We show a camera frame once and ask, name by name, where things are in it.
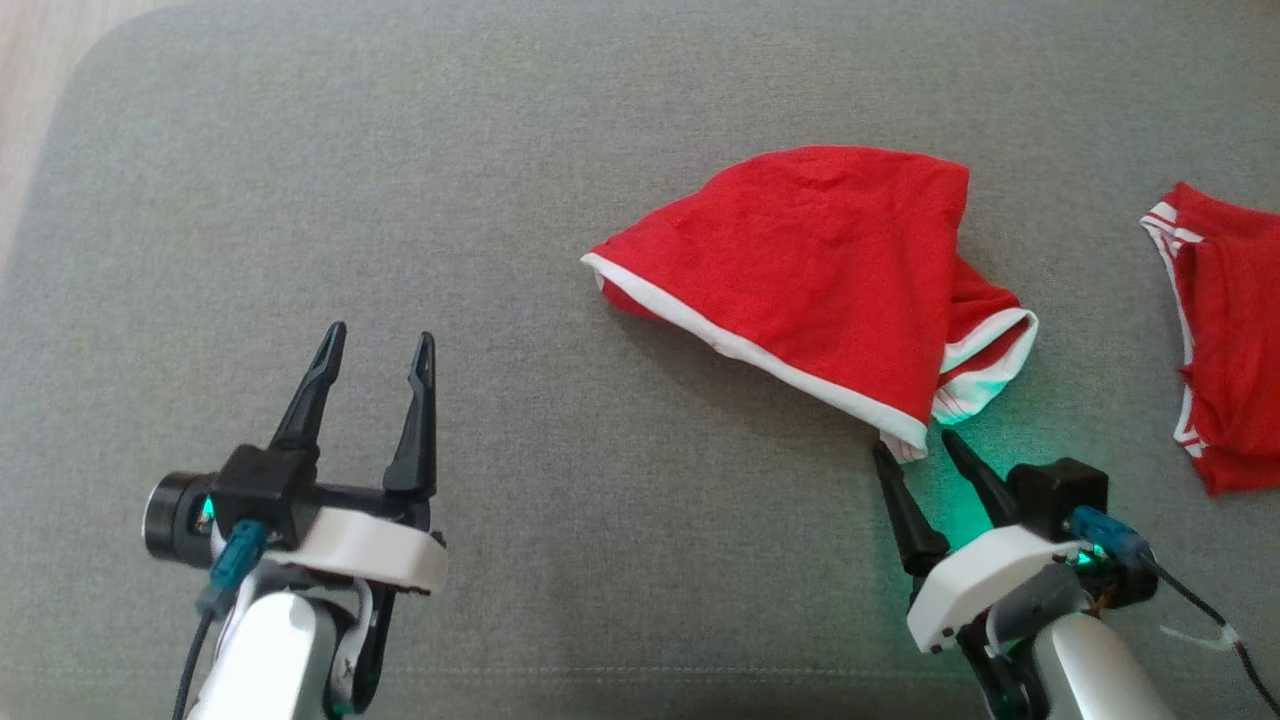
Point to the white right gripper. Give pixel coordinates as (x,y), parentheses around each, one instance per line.
(985,575)

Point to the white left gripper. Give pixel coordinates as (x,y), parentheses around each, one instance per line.
(380,550)

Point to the red shorts white trim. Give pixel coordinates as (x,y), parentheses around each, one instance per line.
(800,260)

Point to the red basketball jersey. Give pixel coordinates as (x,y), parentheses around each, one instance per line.
(1235,330)

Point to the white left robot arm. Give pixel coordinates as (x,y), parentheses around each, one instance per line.
(270,660)

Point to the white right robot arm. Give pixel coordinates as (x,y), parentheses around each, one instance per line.
(1090,670)

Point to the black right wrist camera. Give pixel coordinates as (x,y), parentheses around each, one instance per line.
(1060,490)

